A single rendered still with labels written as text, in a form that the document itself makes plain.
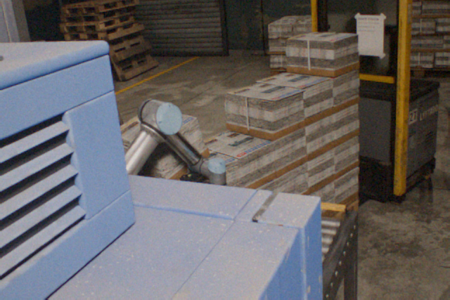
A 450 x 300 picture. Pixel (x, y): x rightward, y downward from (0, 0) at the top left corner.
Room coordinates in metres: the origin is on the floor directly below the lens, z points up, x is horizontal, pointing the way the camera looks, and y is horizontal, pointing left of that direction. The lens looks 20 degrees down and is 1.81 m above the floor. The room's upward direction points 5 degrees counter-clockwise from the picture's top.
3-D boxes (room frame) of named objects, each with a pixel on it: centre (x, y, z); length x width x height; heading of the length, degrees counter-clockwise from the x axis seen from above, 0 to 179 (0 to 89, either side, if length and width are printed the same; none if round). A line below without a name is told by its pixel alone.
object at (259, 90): (2.86, -0.28, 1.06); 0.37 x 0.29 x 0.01; 42
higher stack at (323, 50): (3.26, -0.71, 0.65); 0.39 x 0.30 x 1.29; 42
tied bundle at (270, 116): (2.87, -0.27, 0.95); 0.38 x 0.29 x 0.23; 42
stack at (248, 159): (2.78, -0.17, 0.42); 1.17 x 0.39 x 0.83; 132
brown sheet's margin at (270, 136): (2.87, -0.27, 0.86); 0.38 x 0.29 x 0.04; 42
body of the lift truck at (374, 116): (3.80, -1.30, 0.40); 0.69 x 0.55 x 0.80; 42
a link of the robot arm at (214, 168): (2.03, 0.04, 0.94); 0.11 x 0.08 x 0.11; 36
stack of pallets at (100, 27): (9.31, 1.94, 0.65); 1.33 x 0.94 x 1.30; 158
